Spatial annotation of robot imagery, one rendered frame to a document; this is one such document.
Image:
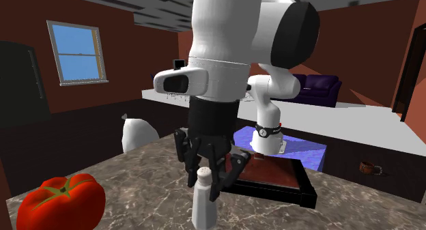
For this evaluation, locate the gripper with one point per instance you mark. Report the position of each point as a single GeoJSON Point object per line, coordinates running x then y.
{"type": "Point", "coordinates": [213, 118]}

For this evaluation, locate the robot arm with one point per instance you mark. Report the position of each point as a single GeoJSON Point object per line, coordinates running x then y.
{"type": "Point", "coordinates": [223, 39]}

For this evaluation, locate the white salt shaker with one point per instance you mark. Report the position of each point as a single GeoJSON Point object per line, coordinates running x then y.
{"type": "Point", "coordinates": [203, 202]}

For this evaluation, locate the black box with red top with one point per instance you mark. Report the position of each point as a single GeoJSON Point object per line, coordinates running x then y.
{"type": "Point", "coordinates": [273, 174]}

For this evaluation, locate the white tied sack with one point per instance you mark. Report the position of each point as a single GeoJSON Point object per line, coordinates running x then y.
{"type": "Point", "coordinates": [138, 133]}

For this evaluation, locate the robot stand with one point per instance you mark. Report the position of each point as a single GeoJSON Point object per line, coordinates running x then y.
{"type": "Point", "coordinates": [308, 152]}

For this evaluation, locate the purple sofa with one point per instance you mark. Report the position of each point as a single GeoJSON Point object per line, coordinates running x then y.
{"type": "Point", "coordinates": [319, 88]}

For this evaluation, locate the dark counter with white top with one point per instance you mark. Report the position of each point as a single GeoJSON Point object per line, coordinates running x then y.
{"type": "Point", "coordinates": [349, 122]}

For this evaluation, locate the brown pet bowl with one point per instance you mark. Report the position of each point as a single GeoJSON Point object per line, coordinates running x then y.
{"type": "Point", "coordinates": [367, 167]}

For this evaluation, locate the red tomato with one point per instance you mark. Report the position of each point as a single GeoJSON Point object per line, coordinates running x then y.
{"type": "Point", "coordinates": [63, 206]}

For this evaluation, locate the dark refrigerator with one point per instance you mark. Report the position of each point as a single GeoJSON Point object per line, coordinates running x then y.
{"type": "Point", "coordinates": [20, 86]}

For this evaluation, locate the dark open doorway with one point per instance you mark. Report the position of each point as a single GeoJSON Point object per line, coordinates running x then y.
{"type": "Point", "coordinates": [411, 73]}

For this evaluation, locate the window with grey frame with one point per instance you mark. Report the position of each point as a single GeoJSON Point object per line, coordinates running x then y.
{"type": "Point", "coordinates": [78, 53]}

